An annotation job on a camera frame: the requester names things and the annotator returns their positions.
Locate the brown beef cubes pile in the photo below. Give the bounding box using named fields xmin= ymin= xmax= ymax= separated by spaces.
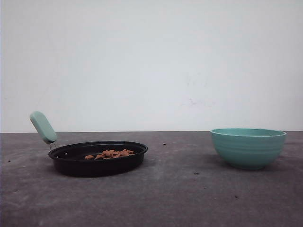
xmin=84 ymin=149 xmax=135 ymax=160

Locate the teal ceramic bowl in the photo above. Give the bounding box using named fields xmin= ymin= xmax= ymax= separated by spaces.
xmin=211 ymin=128 xmax=286 ymax=170

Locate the black frying pan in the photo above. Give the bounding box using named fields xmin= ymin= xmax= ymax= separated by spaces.
xmin=30 ymin=111 xmax=148 ymax=177

